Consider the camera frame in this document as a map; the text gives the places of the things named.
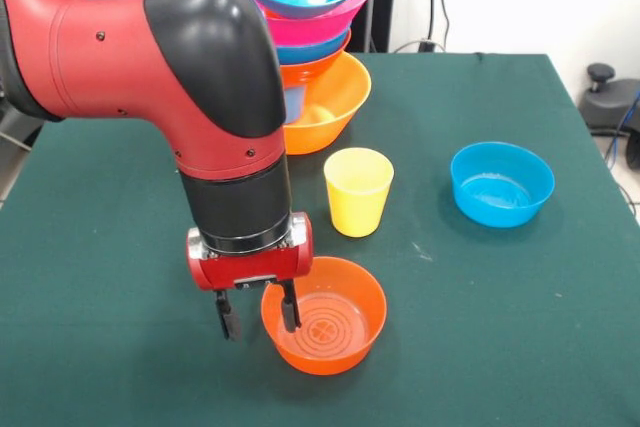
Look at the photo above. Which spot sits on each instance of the wide red bowl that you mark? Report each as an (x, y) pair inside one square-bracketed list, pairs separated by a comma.
[(310, 73)]

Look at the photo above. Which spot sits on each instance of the small teal blue bowl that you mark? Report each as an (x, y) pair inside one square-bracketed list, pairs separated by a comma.
[(500, 197)]

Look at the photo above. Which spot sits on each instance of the large orange bowl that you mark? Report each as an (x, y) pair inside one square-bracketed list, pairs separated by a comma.
[(340, 107)]

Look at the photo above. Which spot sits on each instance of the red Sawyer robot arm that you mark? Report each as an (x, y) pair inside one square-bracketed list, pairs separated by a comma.
[(125, 62)]

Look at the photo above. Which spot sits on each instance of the dark green table cloth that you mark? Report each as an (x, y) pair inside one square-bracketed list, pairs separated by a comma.
[(280, 392)]

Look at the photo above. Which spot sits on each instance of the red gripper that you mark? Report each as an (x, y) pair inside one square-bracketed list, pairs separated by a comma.
[(250, 272)]

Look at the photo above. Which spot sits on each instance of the blue cup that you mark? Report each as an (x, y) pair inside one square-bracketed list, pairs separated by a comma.
[(295, 104)]

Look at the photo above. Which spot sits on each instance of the small red bowl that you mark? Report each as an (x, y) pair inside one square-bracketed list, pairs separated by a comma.
[(325, 352)]

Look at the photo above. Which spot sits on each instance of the black pedestal leg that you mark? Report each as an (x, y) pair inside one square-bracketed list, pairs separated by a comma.
[(17, 129), (607, 107)]

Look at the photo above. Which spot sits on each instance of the yellow cup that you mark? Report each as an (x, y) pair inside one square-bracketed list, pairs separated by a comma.
[(358, 207)]

